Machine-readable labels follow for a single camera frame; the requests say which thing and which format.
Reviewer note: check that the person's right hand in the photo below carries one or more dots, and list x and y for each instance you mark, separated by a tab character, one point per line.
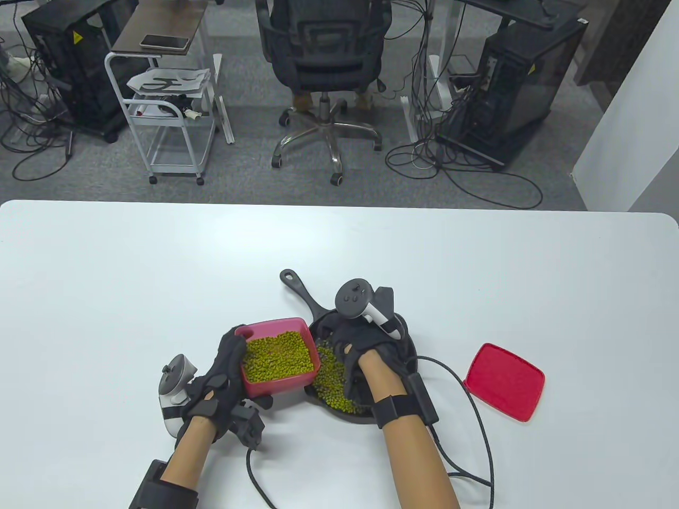
360	339

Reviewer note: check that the person's left hand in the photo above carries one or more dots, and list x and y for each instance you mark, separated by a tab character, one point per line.
212	387

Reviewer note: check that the red plastic container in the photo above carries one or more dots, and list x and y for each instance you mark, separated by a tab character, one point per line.
265	389

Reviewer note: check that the green mung beans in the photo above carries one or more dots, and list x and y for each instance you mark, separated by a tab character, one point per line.
276	360

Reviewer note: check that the black frying pan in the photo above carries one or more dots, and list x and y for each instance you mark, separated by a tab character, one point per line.
302	294

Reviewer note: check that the red plastic lid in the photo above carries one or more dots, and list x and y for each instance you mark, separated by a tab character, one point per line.
504	382

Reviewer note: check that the black forearm sensor box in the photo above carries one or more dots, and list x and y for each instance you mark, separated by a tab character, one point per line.
159	488

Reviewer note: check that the person's right forearm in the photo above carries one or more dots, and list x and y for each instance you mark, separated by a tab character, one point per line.
414	466

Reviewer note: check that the person's left forearm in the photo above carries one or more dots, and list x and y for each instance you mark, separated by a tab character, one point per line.
188	456

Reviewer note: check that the grey white handheld controller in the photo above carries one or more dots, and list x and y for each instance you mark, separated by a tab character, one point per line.
177	379
353	299

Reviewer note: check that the black wrist band with box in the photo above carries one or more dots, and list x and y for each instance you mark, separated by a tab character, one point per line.
392	411

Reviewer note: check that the white rolling cart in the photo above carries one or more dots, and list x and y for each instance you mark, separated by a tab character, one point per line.
159	122

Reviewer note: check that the white desk leg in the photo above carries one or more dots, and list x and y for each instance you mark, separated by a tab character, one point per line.
448	26
223	106

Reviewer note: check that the white handheld device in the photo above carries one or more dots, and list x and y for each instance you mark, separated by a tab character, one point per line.
156	110

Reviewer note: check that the black mesh office chair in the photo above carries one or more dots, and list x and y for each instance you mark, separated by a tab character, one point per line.
323	53

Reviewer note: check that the black computer tower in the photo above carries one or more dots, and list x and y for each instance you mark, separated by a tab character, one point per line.
53	32
509	79

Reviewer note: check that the white printed papers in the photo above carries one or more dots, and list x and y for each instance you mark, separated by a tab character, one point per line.
188	82

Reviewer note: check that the black smartphone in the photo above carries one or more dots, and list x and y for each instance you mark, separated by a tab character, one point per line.
164	42

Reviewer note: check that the black desk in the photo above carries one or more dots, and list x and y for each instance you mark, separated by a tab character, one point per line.
509	8

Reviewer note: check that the brown wooden side table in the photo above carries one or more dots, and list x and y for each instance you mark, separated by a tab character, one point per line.
159	18

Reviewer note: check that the white power strip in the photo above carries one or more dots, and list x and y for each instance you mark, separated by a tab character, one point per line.
16	64

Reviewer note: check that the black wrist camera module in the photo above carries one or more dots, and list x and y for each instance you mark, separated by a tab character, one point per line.
249	427

